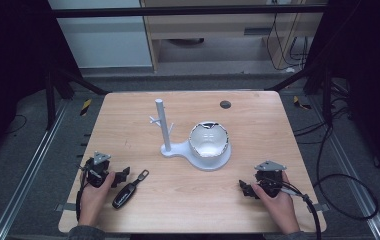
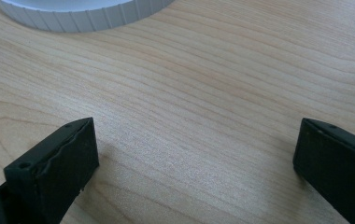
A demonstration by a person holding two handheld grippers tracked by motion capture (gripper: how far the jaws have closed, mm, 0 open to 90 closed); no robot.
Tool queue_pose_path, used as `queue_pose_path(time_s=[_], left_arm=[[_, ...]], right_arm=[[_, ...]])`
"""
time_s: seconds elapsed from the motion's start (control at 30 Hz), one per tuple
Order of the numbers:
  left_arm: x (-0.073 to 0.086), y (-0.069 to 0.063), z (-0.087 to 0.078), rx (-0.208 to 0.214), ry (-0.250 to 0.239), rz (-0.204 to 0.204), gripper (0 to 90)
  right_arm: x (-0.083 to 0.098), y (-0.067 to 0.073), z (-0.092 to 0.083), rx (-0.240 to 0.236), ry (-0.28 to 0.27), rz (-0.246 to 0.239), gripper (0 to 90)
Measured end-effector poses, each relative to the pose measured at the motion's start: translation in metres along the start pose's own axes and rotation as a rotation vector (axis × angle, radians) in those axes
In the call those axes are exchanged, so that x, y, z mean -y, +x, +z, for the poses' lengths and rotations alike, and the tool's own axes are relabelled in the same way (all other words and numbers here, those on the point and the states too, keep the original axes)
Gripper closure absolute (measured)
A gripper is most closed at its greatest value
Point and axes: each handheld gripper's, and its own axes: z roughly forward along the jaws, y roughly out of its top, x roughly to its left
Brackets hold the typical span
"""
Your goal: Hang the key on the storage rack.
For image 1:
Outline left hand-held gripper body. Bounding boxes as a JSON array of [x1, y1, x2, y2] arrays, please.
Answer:
[[83, 151, 112, 188]]

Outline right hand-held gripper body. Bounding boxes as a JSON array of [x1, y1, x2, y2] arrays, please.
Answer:
[[253, 160, 288, 198]]

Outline black car key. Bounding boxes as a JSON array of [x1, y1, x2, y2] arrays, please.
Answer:
[[111, 169, 150, 210]]

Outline person's left hand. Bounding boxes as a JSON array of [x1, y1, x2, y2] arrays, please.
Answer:
[[77, 171, 117, 228]]

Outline person's right hand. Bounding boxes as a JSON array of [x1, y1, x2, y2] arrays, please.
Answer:
[[250, 171, 301, 235]]

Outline white bowl with patterned rim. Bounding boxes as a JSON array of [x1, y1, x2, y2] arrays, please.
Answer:
[[188, 120, 230, 159]]

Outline white key stand with tray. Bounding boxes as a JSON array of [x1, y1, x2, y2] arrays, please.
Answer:
[[149, 98, 233, 172]]

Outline black yellow striped tape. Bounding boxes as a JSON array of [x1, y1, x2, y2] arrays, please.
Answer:
[[292, 95, 313, 111], [79, 98, 93, 117]]

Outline black metal stand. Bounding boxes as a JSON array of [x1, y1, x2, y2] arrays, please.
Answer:
[[43, 64, 111, 132], [265, 63, 336, 129]]

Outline white cabinet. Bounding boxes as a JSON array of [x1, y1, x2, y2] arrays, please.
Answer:
[[47, 0, 154, 70]]

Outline black curtain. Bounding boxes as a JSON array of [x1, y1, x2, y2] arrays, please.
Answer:
[[302, 0, 380, 188], [0, 0, 82, 168]]

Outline light wooden desk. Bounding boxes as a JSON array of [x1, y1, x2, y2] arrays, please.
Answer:
[[139, 0, 327, 73]]

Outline left hand-held gripper cable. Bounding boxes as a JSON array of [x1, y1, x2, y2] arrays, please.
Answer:
[[75, 159, 94, 222]]

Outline hand-held gripper cable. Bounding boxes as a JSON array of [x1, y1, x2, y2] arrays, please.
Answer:
[[263, 178, 323, 240], [75, 159, 94, 222]]

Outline right hand-held gripper cable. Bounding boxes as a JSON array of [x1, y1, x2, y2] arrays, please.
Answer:
[[263, 178, 323, 240]]

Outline aluminium floor rail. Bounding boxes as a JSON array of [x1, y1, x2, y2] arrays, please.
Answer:
[[0, 99, 71, 240], [311, 96, 380, 240]]

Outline black looped floor cable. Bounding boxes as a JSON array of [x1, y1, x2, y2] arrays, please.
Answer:
[[292, 114, 380, 222]]

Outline black hanging cables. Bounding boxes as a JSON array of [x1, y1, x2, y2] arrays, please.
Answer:
[[265, 12, 310, 72]]

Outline black horizontal frame bar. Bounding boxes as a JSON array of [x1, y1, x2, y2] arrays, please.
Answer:
[[50, 5, 328, 19]]

